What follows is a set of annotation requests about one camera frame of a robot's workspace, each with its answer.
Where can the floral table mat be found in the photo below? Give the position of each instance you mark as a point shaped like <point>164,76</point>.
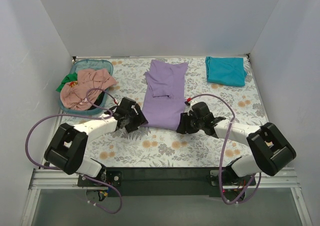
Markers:
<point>153,147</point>

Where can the folded teal t shirt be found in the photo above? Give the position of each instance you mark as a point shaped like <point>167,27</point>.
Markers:
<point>227,71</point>

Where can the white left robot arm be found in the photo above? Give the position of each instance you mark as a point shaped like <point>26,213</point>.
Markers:
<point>66,151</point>

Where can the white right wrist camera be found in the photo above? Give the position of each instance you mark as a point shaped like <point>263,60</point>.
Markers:
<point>190,102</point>

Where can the pink t shirt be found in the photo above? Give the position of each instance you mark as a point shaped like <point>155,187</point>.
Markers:
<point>78,95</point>

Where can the purple t shirt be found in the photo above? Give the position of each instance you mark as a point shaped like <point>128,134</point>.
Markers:
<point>164,99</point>

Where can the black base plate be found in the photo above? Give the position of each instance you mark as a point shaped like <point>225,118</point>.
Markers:
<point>163,181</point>

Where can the blue plastic basket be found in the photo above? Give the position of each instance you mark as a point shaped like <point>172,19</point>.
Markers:
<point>95,64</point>

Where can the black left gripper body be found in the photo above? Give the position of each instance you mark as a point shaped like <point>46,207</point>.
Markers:
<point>138,118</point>

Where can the aluminium frame rail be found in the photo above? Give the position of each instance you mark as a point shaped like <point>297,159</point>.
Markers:
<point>286,178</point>

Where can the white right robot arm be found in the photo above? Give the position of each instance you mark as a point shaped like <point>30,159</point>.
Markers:
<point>270,150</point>

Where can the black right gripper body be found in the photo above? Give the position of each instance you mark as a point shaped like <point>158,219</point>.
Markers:
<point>185,125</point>

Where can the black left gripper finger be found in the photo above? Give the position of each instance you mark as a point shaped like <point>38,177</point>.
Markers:
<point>132,126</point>
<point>140,116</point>

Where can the green t shirt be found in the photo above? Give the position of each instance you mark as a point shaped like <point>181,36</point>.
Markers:
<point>67,79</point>

